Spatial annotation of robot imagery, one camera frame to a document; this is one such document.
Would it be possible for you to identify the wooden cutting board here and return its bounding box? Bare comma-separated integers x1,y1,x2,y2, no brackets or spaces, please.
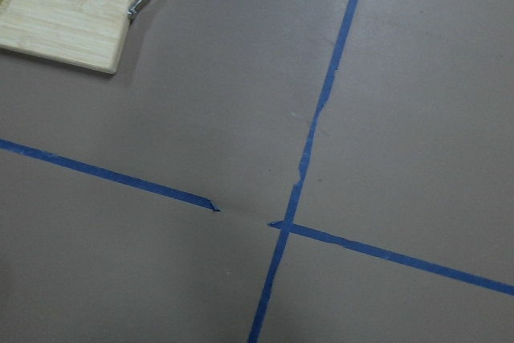
1,0,150,75

